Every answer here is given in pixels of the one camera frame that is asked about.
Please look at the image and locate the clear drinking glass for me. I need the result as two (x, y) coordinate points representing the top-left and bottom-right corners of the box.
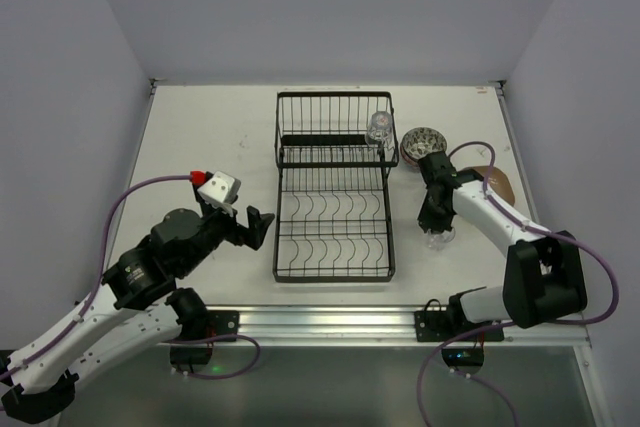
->
(365, 111), (393, 147)
(426, 227), (456, 251)

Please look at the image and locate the brown textured bowl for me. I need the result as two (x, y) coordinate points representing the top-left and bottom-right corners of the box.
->
(462, 165), (516, 206)

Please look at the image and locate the black floral patterned bowl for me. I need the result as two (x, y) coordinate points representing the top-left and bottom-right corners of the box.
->
(401, 127), (448, 160)

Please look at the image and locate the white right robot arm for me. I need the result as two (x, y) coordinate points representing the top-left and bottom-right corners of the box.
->
(417, 151), (587, 334)

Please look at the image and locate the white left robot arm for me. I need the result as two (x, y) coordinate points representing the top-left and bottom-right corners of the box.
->
(1, 189), (275, 425)

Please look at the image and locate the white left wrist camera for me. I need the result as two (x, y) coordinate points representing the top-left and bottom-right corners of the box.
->
(196, 171), (241, 216)

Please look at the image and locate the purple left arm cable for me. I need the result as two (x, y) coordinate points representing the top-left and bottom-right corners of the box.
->
(0, 171), (262, 383)

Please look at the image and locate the black wire dish rack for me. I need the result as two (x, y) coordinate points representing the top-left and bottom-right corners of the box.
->
(272, 91), (399, 283)

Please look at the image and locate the aluminium mounting rail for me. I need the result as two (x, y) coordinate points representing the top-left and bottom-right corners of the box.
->
(207, 305), (591, 348)

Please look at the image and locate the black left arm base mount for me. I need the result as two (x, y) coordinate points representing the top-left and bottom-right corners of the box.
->
(169, 310), (240, 373)

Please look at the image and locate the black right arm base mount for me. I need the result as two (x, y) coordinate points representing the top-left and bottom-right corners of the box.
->
(414, 296), (505, 373)

